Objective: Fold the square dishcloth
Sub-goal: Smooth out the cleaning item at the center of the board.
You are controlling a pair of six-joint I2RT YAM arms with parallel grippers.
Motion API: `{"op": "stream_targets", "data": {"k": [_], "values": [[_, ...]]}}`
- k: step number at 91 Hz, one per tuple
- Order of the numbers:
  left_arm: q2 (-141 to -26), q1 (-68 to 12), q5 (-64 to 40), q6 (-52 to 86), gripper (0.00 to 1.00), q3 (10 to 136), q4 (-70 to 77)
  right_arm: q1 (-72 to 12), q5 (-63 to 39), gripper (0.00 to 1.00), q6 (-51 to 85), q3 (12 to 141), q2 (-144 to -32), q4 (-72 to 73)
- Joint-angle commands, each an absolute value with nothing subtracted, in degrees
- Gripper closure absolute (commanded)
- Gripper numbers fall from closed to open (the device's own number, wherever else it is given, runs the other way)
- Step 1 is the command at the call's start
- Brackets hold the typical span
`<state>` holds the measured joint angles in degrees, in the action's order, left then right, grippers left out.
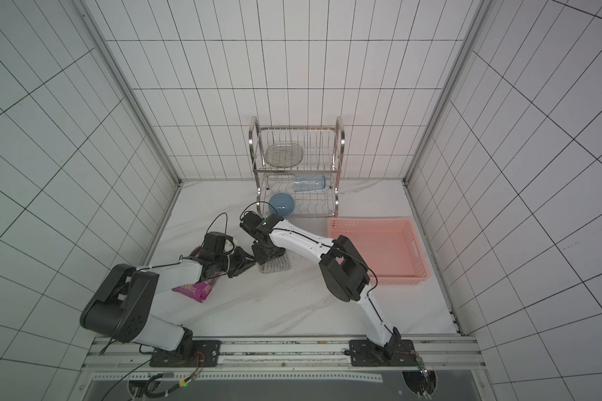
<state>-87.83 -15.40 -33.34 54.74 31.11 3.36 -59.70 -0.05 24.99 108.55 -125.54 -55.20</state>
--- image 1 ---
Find grey striped square dishcloth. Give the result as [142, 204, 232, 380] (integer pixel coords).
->
[259, 254, 292, 274]

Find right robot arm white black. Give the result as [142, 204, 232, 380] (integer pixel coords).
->
[240, 211, 424, 369]

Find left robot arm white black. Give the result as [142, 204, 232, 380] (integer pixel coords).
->
[80, 232, 256, 367]

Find magenta snack bag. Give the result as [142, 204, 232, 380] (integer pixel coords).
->
[172, 247, 220, 303]

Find blue bowl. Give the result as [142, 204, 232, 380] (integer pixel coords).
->
[268, 193, 295, 217]

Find clear plastic bottle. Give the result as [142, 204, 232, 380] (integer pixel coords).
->
[293, 174, 326, 192]

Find steel two-tier dish rack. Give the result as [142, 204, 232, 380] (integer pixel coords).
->
[247, 117, 346, 218]

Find clear glass plate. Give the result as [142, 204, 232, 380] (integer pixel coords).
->
[264, 143, 304, 169]

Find pink plastic basket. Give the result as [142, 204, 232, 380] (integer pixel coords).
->
[327, 217, 431, 285]

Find aluminium mounting rail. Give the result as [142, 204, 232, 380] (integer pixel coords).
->
[82, 335, 485, 372]

